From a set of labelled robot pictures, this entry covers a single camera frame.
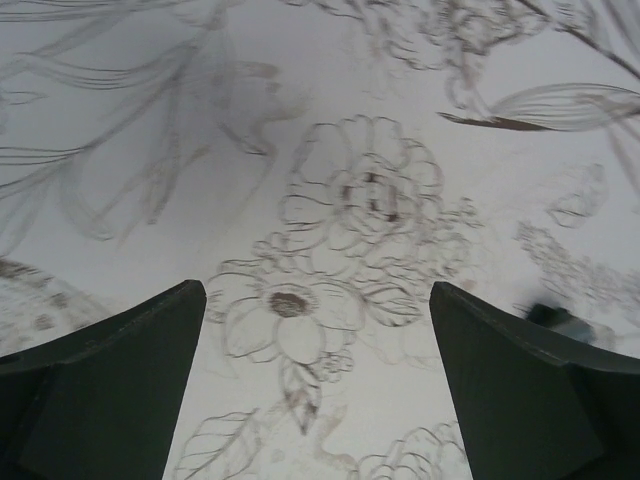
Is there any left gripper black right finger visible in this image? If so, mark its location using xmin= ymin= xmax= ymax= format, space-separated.
xmin=429 ymin=282 xmax=639 ymax=479

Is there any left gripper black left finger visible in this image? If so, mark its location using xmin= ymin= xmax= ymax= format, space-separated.
xmin=1 ymin=280 xmax=206 ymax=480

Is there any black fuse box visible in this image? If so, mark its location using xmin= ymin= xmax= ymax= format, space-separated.
xmin=525 ymin=303 xmax=596 ymax=344

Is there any floral patterned table mat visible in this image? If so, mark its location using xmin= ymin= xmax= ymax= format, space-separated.
xmin=1 ymin=1 xmax=639 ymax=479

